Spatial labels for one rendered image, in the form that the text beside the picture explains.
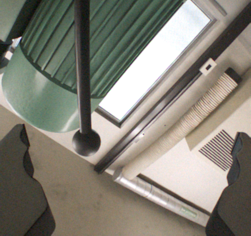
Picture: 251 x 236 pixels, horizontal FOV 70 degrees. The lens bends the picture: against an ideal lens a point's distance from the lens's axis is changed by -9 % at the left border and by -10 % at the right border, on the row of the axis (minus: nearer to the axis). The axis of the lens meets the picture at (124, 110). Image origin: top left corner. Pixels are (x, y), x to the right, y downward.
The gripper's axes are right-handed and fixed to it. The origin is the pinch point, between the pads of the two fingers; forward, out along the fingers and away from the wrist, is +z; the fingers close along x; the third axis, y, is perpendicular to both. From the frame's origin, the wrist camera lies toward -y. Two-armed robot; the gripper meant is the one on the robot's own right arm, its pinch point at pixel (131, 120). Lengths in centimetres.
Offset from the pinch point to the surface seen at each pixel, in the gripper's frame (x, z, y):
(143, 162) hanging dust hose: 18, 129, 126
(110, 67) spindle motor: -2.8, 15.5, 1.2
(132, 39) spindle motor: 0.1, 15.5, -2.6
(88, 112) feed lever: -4.4, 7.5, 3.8
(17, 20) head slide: -15.5, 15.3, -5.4
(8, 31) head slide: -16.8, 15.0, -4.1
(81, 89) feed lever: -4.9, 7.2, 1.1
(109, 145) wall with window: -16, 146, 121
